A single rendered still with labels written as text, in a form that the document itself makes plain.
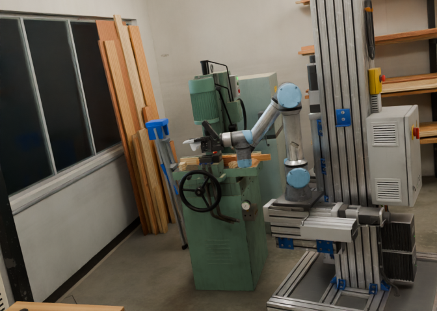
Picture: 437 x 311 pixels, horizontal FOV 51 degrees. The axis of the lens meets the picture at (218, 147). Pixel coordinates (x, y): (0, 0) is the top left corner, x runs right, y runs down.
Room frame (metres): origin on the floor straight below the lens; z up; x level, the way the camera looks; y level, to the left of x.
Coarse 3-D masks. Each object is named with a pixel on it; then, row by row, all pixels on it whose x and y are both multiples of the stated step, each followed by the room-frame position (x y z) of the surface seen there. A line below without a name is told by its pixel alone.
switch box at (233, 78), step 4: (232, 76) 3.35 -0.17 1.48; (236, 76) 3.39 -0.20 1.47; (228, 80) 3.36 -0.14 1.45; (232, 80) 3.35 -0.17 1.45; (236, 80) 3.37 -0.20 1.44; (228, 84) 3.36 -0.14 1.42; (232, 84) 3.36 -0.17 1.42; (236, 84) 3.36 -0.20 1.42; (228, 88) 3.37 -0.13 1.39; (232, 88) 3.36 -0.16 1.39; (236, 88) 3.35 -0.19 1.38; (232, 92) 3.36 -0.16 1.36; (236, 92) 3.35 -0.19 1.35; (236, 96) 3.35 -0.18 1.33
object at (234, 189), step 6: (240, 180) 2.97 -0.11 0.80; (246, 180) 3.11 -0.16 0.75; (186, 186) 3.04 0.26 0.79; (192, 186) 3.02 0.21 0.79; (210, 186) 2.98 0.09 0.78; (222, 186) 2.96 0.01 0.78; (228, 186) 2.94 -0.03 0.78; (234, 186) 2.93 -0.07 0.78; (240, 186) 2.93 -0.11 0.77; (246, 186) 3.09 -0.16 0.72; (186, 192) 3.04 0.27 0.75; (192, 192) 3.02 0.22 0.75; (210, 192) 2.98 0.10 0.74; (222, 192) 2.96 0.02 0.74; (228, 192) 2.94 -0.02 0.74; (234, 192) 2.93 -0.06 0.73; (240, 192) 2.92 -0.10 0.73
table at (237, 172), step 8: (192, 168) 3.09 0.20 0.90; (224, 168) 2.97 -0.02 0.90; (240, 168) 2.91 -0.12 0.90; (248, 168) 2.89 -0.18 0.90; (256, 168) 2.88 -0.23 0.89; (176, 176) 3.05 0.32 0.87; (192, 176) 3.02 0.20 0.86; (224, 176) 2.90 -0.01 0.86; (232, 176) 2.93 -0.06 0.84; (240, 176) 2.92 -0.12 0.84
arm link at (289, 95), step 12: (288, 84) 2.25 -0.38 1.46; (288, 96) 2.22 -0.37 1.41; (300, 96) 2.21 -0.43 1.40; (288, 108) 2.22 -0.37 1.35; (300, 108) 2.25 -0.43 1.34; (288, 120) 2.25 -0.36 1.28; (288, 132) 2.25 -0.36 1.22; (300, 132) 2.26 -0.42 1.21; (288, 144) 2.26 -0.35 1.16; (300, 144) 2.25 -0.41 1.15; (288, 156) 2.27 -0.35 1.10; (300, 156) 2.24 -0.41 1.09; (288, 168) 2.25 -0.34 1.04; (300, 168) 2.22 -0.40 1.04; (288, 180) 2.23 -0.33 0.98; (300, 180) 2.22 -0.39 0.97
